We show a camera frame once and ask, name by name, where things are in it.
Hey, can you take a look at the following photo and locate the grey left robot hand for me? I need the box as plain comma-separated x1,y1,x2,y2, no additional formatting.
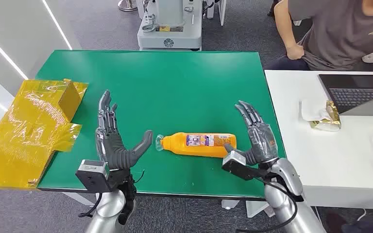
95,90,154,170

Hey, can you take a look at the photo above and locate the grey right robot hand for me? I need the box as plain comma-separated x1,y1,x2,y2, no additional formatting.
223,100,279,166

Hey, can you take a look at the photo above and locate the orange plastic bottle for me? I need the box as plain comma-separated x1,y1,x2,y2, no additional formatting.
155,132,237,159

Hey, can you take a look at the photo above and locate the white paper napkin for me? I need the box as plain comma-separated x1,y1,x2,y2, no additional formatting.
300,99,329,122

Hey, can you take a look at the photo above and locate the white table foot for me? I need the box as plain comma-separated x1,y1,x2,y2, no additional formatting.
246,200,275,219
221,199,240,211

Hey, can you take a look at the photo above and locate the gold foil wrapper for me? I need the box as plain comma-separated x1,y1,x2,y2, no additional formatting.
308,100,342,133

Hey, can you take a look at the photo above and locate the yellow wrapped cardboard box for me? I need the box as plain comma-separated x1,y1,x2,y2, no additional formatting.
0,79,89,191

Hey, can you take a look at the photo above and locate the dark laptop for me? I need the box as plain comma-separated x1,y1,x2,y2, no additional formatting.
318,74,373,117

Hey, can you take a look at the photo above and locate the white machine base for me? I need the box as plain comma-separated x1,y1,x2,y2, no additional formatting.
136,0,203,52

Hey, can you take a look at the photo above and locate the person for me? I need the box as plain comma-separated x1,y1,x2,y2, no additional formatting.
265,0,373,72

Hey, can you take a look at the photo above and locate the white furniture panel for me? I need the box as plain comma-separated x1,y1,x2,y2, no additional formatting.
205,0,228,27

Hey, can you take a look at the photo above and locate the metal chair base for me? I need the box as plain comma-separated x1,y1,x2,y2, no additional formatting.
118,0,138,12

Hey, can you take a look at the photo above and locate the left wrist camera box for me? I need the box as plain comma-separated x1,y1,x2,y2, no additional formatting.
75,160,111,193

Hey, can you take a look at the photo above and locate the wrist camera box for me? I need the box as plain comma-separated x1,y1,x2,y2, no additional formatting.
75,160,111,193
221,150,269,181

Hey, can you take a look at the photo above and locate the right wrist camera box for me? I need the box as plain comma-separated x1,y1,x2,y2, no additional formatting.
221,150,269,181

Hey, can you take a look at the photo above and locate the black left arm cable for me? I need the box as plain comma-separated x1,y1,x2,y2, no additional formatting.
78,192,104,218

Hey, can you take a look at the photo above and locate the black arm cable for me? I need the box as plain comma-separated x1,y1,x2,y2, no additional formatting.
78,192,104,218
236,177,299,233

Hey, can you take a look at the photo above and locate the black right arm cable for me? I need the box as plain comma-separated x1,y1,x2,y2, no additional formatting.
236,177,299,233

